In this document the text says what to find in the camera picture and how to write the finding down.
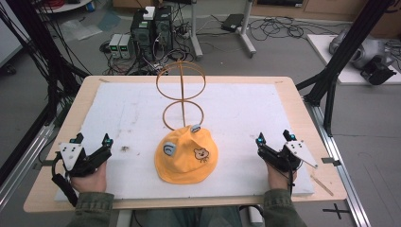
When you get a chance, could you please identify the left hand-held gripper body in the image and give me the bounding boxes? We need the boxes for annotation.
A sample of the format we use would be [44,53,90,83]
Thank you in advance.
[51,141,113,178]

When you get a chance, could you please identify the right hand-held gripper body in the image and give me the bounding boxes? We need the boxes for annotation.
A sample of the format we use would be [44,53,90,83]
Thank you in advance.
[257,140,319,173]

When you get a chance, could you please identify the yellow bear bucket hat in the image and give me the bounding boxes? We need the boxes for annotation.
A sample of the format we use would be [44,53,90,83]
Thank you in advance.
[154,124,219,185]

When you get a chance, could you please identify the copper wire hat stand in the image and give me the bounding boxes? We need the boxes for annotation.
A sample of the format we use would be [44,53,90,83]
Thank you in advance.
[155,60,207,131]

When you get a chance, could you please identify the person's right hand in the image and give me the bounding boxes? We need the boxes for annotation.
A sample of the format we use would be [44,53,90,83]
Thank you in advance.
[266,160,298,191]

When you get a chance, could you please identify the person's left hand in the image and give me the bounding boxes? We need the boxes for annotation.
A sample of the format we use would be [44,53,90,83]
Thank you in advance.
[70,161,108,194]

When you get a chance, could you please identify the wooden stick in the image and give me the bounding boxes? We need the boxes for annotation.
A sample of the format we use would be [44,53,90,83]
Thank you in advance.
[310,174,335,197]

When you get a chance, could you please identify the white foam mat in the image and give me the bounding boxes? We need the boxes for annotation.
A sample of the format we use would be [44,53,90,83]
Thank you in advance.
[54,82,316,202]

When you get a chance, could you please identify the white board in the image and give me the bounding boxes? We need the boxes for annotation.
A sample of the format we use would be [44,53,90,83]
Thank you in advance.
[305,33,401,86]

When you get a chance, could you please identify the black metal stand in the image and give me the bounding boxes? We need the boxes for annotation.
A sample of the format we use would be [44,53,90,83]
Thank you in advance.
[0,0,90,187]
[295,0,396,137]

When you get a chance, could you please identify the grey power supply unit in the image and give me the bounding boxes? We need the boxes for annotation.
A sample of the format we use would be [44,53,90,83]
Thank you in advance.
[118,34,132,60]
[109,33,123,60]

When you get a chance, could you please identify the person's legs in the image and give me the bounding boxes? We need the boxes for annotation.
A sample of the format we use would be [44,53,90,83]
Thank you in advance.
[143,206,244,227]

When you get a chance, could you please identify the black device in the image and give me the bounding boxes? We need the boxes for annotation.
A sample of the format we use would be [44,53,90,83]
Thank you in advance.
[359,55,398,86]

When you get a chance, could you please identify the silver helmet device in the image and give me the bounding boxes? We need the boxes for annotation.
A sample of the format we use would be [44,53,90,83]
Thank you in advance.
[328,29,393,70]

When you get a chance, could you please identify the black computer tower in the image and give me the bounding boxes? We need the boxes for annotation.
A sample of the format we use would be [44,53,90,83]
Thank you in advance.
[130,6,174,61]

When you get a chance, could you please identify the black flat box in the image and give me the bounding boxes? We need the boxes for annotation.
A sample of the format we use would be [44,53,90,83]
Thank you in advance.
[220,13,245,33]

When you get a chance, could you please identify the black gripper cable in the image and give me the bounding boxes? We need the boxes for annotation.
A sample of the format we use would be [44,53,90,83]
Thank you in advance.
[277,157,304,197]

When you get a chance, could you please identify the black wrist strap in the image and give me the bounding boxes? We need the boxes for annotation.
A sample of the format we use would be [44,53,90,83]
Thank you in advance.
[51,172,78,208]

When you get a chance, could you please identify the aluminium rail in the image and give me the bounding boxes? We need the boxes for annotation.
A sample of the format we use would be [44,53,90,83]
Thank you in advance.
[0,122,58,211]
[304,97,373,227]

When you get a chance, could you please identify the tangle of black cables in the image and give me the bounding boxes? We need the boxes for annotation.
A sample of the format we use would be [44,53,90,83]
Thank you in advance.
[248,15,348,42]

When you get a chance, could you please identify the white table leg frame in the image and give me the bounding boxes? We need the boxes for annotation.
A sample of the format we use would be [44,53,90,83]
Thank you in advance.
[188,0,257,61]

